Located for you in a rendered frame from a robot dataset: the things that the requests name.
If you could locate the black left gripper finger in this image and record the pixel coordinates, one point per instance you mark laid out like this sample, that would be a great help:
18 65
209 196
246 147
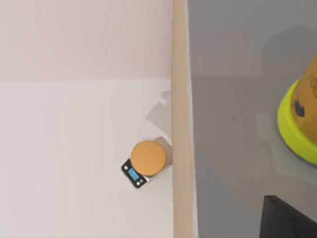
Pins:
284 220

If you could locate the orange cup with yellow-green lid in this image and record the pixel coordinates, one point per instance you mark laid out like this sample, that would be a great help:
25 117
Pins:
298 124

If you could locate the pale wooden panel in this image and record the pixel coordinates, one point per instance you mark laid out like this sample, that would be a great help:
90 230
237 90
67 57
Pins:
182 124

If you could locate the small black kitchen scale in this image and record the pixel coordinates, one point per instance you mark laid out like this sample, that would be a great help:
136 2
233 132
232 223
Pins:
148 158

